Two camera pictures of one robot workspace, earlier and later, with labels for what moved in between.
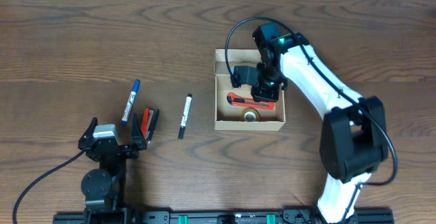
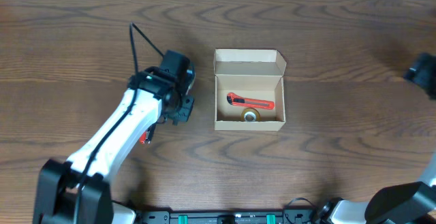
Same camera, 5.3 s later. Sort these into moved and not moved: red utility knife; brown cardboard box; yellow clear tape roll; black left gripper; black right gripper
Moved: black right gripper; black left gripper
Not moved: red utility knife; yellow clear tape roll; brown cardboard box
